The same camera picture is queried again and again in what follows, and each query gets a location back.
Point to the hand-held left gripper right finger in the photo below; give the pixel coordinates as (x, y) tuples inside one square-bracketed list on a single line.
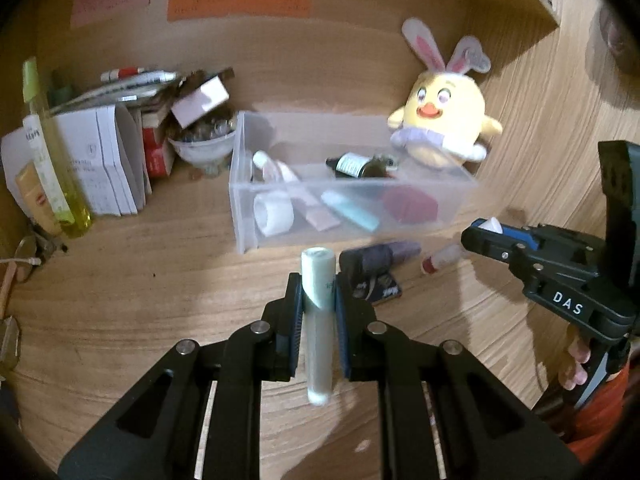
[(344, 330)]

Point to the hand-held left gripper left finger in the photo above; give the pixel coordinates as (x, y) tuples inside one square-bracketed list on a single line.
[(295, 332)]

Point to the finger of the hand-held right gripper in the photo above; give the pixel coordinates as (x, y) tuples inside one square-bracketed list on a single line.
[(520, 235), (495, 247)]

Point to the pink lip tube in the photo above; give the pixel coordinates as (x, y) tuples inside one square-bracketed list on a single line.
[(442, 260)]

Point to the long pale green tube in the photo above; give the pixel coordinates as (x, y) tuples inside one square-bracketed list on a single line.
[(317, 280)]

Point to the mint green tube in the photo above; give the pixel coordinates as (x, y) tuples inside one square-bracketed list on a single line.
[(350, 210)]

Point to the white rounded case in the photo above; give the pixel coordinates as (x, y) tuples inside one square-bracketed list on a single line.
[(272, 212)]

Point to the clear plastic bin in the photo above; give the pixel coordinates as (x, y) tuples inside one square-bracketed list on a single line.
[(245, 220)]

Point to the dark green dropper bottle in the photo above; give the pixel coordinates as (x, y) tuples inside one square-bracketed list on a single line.
[(357, 165)]

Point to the person's right forearm orange sleeve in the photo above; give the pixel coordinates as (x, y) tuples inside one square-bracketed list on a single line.
[(607, 420)]

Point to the person's right hand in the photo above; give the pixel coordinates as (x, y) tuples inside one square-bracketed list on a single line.
[(575, 365)]

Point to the small black box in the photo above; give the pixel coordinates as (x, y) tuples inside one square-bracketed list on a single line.
[(380, 290)]

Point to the purple bottle with black cap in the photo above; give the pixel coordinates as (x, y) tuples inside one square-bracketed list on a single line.
[(380, 257)]

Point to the maroon pouch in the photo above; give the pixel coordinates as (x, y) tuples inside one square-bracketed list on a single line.
[(410, 205)]

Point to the pink floral pouch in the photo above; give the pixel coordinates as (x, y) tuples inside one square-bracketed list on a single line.
[(324, 220)]

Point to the yellow chick plush toy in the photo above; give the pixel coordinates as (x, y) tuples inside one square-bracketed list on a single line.
[(442, 115)]

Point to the white bowl of marbles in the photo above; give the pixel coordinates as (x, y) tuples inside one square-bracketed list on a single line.
[(200, 152)]

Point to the pink and white box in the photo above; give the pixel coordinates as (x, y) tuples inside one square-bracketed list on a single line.
[(200, 102)]

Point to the white folded papers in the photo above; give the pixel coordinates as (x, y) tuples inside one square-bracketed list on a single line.
[(110, 160)]

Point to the eyeglasses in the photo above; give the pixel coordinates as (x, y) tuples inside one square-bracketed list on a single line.
[(9, 342), (32, 255)]

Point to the yellow-green spray bottle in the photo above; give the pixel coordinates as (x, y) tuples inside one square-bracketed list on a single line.
[(52, 170)]

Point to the beige cosmetic tube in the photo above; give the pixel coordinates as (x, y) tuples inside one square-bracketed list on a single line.
[(35, 195)]

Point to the orange sticky note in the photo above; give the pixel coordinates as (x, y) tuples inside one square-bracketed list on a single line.
[(240, 0)]

